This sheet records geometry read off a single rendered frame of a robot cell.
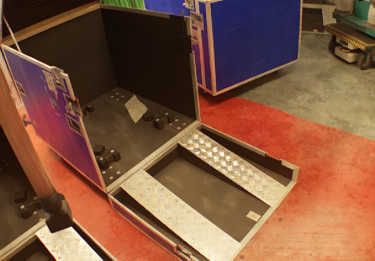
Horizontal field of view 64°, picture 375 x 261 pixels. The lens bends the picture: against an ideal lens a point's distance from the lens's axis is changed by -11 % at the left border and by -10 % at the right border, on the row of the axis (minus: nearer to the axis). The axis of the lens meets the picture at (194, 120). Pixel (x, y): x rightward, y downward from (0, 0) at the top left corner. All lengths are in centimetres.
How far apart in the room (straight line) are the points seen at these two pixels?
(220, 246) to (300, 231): 47
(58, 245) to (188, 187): 88
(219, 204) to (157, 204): 38
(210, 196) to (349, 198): 88
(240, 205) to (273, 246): 34
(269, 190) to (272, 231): 28
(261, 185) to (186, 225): 55
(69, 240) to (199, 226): 73
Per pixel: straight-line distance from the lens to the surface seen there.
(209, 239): 185
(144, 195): 198
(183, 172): 223
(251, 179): 212
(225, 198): 206
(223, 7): 251
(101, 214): 216
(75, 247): 190
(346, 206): 214
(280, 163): 216
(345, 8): 382
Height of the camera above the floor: 158
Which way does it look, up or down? 35 degrees down
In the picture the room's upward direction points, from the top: 6 degrees counter-clockwise
